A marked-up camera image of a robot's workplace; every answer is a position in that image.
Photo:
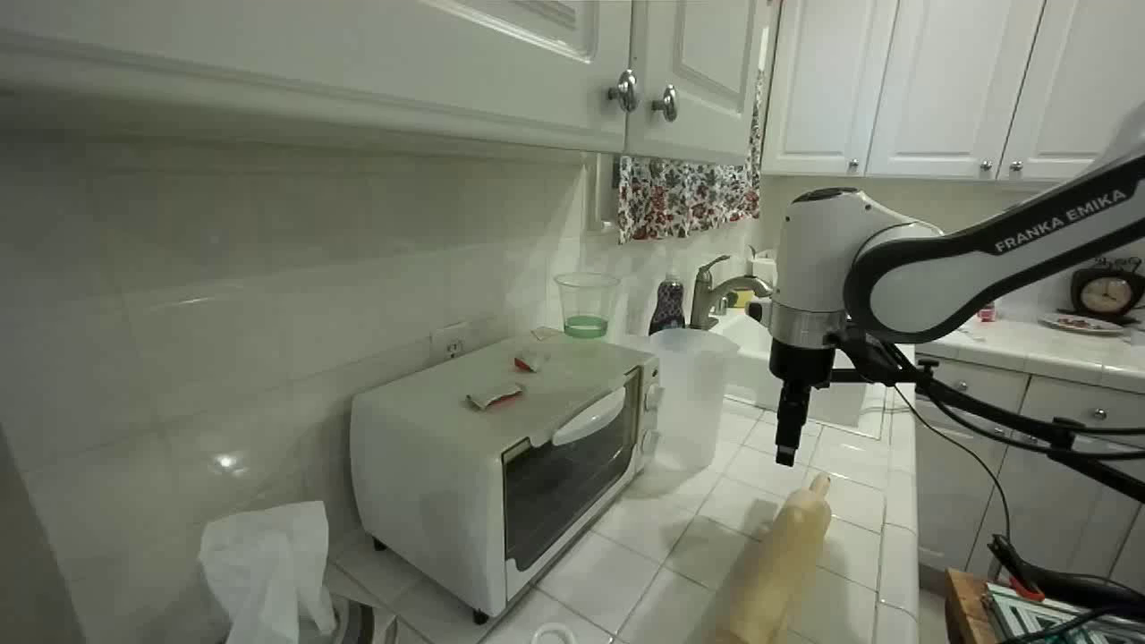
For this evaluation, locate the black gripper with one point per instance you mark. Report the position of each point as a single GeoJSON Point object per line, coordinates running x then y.
{"type": "Point", "coordinates": [798, 364]}

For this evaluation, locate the translucent plastic jug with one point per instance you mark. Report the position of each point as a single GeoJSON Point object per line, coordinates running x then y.
{"type": "Point", "coordinates": [691, 397]}

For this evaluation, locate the wooden rolling pin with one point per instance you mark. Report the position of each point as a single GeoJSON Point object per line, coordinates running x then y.
{"type": "Point", "coordinates": [780, 559]}

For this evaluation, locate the metal kitchen faucet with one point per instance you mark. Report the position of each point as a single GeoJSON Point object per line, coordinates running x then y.
{"type": "Point", "coordinates": [712, 288]}

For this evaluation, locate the dark soap bottle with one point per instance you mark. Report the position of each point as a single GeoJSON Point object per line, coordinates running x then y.
{"type": "Point", "coordinates": [666, 309]}

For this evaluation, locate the white lower cabinet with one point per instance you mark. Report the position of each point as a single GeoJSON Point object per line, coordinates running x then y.
{"type": "Point", "coordinates": [952, 503]}

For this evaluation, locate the clear cup with green band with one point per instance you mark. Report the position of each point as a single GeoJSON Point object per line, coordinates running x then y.
{"type": "Point", "coordinates": [586, 297]}

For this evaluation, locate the floral curtain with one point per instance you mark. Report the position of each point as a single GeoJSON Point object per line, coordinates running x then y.
{"type": "Point", "coordinates": [684, 198]}

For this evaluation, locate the small decorated plate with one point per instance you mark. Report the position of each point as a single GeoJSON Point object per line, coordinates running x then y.
{"type": "Point", "coordinates": [1080, 323]}

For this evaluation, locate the white toaster oven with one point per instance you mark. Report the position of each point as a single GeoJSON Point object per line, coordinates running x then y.
{"type": "Point", "coordinates": [452, 477]}

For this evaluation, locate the dark round table clock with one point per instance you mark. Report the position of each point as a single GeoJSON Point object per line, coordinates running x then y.
{"type": "Point", "coordinates": [1107, 291]}

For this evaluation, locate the silver cabinet knob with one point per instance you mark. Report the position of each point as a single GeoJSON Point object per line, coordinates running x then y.
{"type": "Point", "coordinates": [663, 104]}
{"type": "Point", "coordinates": [625, 91]}

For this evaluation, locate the white upper cabinet door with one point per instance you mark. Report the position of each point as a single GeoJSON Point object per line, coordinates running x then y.
{"type": "Point", "coordinates": [703, 60]}
{"type": "Point", "coordinates": [525, 60]}
{"type": "Point", "coordinates": [944, 82]}
{"type": "Point", "coordinates": [826, 82]}
{"type": "Point", "coordinates": [1086, 82]}

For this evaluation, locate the white plastic bag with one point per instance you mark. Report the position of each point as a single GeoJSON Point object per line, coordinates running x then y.
{"type": "Point", "coordinates": [271, 574]}

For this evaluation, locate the aluminium frame stand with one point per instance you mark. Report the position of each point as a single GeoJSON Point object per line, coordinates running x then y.
{"type": "Point", "coordinates": [1049, 621]}

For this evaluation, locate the white wall outlet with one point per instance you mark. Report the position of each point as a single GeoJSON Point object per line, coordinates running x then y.
{"type": "Point", "coordinates": [447, 344]}

